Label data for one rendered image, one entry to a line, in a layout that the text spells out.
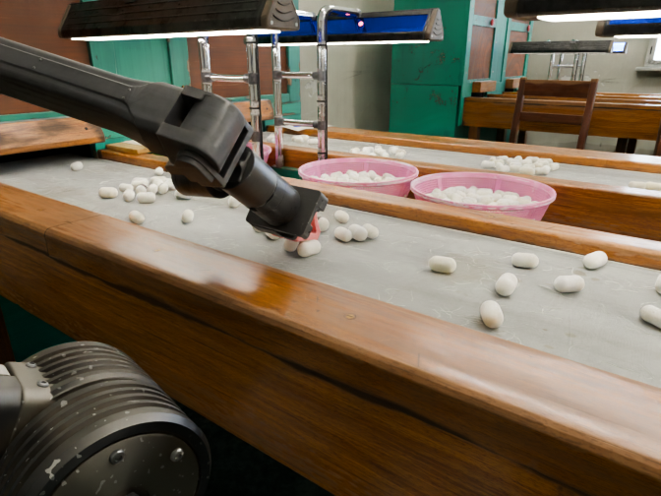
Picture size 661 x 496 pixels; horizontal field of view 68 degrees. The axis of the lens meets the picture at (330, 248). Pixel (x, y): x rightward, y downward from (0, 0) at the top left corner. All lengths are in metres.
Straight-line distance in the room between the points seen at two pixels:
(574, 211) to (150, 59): 1.22
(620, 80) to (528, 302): 5.11
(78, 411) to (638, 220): 0.97
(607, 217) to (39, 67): 0.95
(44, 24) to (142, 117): 0.96
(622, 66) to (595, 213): 4.60
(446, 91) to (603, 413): 3.24
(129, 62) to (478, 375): 1.37
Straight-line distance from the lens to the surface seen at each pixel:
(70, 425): 0.35
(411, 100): 3.67
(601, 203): 1.08
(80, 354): 0.41
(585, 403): 0.41
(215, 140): 0.52
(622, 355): 0.54
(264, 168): 0.58
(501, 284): 0.60
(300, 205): 0.64
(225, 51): 1.83
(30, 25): 1.48
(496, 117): 3.48
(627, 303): 0.65
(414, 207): 0.84
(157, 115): 0.54
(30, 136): 1.40
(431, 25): 1.29
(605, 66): 5.67
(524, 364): 0.44
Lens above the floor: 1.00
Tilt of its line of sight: 21 degrees down
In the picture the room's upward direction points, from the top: straight up
